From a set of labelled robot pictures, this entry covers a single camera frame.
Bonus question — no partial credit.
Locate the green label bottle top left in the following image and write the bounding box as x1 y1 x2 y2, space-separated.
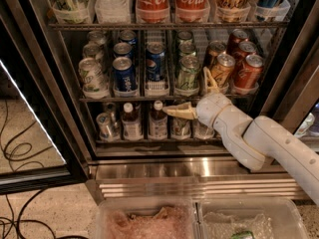
53 0 91 24

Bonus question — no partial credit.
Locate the middle white green can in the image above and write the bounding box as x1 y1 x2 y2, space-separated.
83 43 104 64

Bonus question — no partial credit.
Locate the clear water bottle top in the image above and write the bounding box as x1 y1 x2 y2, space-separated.
95 0 131 23

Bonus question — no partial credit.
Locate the green can in bin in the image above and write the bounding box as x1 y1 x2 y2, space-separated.
230 231 255 239

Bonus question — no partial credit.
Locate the open glass fridge door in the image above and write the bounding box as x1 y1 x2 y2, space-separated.
0 0 88 195

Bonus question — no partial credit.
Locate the orange can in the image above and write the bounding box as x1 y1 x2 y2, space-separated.
210 54 235 87
203 41 226 68

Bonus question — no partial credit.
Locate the bottom green white can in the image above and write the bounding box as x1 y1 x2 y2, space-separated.
171 118 191 139

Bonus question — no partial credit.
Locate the left brown juice bottle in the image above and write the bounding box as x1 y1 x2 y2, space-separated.
122 103 143 140

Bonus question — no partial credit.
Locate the red can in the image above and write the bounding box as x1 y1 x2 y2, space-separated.
231 41 257 74
226 29 249 55
234 54 264 89

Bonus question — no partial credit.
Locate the right clear plastic bin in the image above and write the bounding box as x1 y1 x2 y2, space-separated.
197 197 310 239

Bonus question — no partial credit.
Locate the left clear plastic bin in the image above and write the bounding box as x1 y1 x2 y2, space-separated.
95 196 198 239

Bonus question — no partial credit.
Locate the black floor cable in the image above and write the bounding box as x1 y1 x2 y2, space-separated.
0 98 89 239

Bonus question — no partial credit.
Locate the lone blue Pepsi can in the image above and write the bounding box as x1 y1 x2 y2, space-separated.
146 42 165 82

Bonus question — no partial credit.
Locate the silver can bottom left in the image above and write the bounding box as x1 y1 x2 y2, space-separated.
96 113 118 141

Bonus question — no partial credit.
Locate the clear plastic bin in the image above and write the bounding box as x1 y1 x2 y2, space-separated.
197 197 310 239
95 196 198 239

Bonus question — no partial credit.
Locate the clear water bottle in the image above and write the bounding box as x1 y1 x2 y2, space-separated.
193 119 214 139
95 0 131 23

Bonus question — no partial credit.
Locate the rear white green can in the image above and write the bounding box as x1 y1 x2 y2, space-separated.
87 31 107 47

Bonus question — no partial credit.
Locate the right brown juice bottle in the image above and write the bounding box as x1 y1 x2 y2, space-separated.
149 101 167 139

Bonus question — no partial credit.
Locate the green soda can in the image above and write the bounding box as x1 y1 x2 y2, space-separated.
176 56 200 90
177 42 197 59
175 31 193 46

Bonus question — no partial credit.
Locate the front red can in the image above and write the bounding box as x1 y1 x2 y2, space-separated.
234 54 264 89

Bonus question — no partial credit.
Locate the gold label bottle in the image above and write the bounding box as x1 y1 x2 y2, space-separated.
215 0 250 23

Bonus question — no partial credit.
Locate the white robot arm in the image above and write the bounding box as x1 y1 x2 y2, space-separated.
163 89 319 204

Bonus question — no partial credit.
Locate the brown juice bottle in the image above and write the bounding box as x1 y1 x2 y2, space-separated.
149 101 167 139
122 103 143 140

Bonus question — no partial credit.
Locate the right Coca-Cola bottle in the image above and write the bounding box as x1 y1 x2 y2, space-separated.
175 0 206 22

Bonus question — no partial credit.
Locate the front orange can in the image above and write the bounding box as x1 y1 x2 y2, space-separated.
210 54 235 87

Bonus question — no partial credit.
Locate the front blue Pepsi can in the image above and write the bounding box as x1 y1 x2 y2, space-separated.
113 57 137 92

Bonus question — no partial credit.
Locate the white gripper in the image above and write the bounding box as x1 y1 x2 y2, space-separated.
162 67 231 127

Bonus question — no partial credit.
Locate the middle red can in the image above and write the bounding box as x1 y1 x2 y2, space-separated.
231 41 257 74

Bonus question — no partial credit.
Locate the front white green can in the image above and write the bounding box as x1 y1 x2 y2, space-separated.
79 58 107 93

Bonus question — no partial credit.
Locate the rear blue Pepsi can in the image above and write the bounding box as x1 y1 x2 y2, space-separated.
119 30 138 47

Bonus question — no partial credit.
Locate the stainless steel fridge cabinet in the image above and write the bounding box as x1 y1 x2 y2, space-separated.
20 0 318 201

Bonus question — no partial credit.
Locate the coca-cola bottle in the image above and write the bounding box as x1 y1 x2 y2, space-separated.
138 0 168 23
175 0 206 22

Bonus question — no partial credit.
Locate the rear orange can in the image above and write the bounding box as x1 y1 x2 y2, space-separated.
203 41 226 68

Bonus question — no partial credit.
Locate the rear red can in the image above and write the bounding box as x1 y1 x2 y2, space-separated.
226 29 249 55

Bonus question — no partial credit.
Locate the middle blue Pepsi can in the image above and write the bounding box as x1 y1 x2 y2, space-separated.
113 42 134 60

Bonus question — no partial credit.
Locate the bottom clear water bottle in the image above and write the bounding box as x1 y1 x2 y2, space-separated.
193 119 214 139

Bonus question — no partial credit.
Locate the left Coca-Cola bottle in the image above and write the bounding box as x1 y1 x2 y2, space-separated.
138 0 168 23

